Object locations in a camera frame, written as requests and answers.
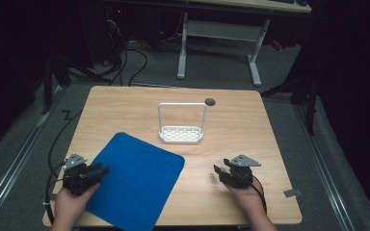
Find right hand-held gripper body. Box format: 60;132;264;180
224;154;262;190

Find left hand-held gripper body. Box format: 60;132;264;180
62;152;101;197

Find blue cloth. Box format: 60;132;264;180
84;131;186;231

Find person's left hand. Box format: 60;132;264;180
53;182;101;223

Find grey tape piece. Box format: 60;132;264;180
282;188;304;198

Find black metal stand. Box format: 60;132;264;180
259;71;320;137
40;57;73;116

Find red object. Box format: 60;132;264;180
270;39;284;52

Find white-framed desk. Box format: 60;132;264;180
107;0;313;89

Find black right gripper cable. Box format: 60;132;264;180
251;174;268;216

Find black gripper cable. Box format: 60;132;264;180
43;162;67;219
251;174;268;216

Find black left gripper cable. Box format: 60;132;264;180
43;162;67;219

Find black floor cable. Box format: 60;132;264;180
47;109;84;172

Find white rack with handle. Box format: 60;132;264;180
157;101;208;145

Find aluminium floor rail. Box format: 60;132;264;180
0;86;66;227
292;101;357;231

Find black looped floor cables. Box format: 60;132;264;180
107;39;149;88

